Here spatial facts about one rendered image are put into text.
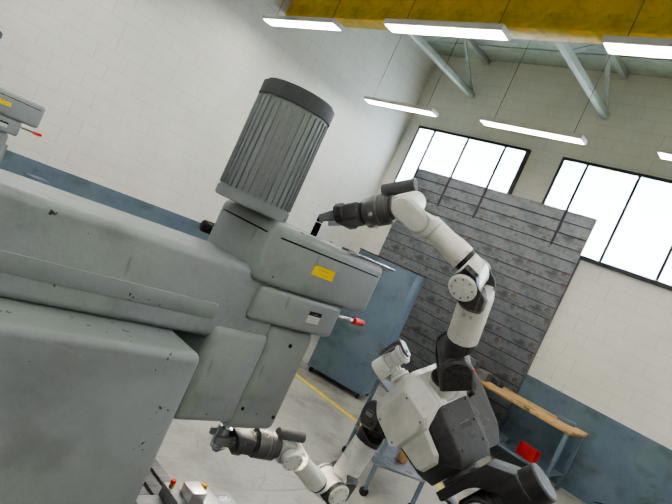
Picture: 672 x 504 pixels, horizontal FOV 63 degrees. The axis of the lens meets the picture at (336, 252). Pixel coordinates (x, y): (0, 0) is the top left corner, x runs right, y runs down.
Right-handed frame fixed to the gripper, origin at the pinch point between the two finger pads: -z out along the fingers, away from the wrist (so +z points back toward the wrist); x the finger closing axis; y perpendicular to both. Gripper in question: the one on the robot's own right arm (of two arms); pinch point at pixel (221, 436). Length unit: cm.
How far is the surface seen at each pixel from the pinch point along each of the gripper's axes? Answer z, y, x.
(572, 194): 631, -275, -474
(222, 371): -16.0, -25.3, 17.8
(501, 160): 590, -303, -612
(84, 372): -51, -27, 41
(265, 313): -10.7, -42.5, 16.2
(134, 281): -47, -42, 27
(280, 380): 5.6, -23.9, 8.8
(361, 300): 21, -53, 7
